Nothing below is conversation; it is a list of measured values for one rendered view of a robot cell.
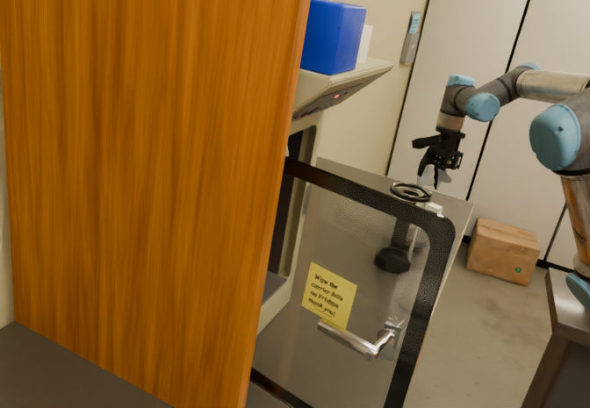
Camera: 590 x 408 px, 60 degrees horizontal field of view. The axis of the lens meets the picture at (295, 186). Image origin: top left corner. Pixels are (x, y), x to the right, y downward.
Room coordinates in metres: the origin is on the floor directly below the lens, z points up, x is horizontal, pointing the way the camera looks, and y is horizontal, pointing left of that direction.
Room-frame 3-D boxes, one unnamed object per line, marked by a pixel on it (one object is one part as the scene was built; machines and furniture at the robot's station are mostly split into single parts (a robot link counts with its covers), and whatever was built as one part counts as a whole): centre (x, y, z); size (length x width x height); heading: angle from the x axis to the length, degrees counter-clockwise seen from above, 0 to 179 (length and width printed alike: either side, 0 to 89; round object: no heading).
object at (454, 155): (1.49, -0.42, 1.23); 0.09 x 0.08 x 0.12; 39
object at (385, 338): (0.57, -0.11, 1.20); 0.10 x 0.05 x 0.03; 59
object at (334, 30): (0.75, 0.01, 1.55); 0.10 x 0.10 x 0.09; 68
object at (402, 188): (1.26, -0.30, 1.06); 0.11 x 0.11 x 0.21
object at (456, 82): (1.49, -0.42, 1.39); 0.09 x 0.08 x 0.11; 17
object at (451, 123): (1.49, -0.42, 1.31); 0.08 x 0.08 x 0.05
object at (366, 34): (0.88, -0.05, 1.54); 0.05 x 0.05 x 0.06; 52
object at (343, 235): (0.63, -0.07, 1.19); 0.30 x 0.01 x 0.40; 59
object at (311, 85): (0.84, -0.03, 1.46); 0.32 x 0.12 x 0.10; 158
